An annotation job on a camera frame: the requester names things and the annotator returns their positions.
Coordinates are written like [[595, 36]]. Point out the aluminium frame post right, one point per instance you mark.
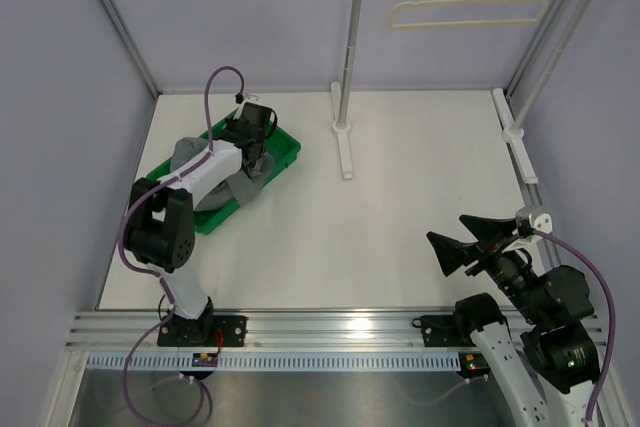
[[534, 46]]

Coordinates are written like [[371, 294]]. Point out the cream hanger with metal hook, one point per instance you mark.
[[433, 14]]

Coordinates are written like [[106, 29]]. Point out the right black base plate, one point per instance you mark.
[[443, 330]]

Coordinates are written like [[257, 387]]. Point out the metal clothes rack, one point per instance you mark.
[[512, 124]]

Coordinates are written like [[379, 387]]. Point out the aluminium frame post left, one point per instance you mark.
[[123, 34]]

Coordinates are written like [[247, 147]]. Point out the aluminium mounting rail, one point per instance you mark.
[[266, 330]]

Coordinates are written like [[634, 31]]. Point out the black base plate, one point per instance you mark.
[[443, 330], [227, 330]]

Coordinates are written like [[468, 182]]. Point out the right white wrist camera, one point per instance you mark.
[[530, 220]]

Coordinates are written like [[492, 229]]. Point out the white slotted cable duct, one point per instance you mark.
[[279, 361]]

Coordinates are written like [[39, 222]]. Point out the aluminium frame post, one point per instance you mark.
[[534, 46], [123, 34]]

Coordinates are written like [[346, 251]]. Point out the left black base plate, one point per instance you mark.
[[227, 330]]

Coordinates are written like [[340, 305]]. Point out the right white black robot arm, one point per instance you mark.
[[554, 377]]

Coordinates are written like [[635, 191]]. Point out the grey button-up shirt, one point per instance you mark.
[[242, 186]]

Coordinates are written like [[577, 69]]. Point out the green plastic tray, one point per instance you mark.
[[281, 146]]

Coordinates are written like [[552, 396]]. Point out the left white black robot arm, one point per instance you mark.
[[159, 230]]

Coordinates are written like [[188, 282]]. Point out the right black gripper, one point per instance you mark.
[[452, 253]]

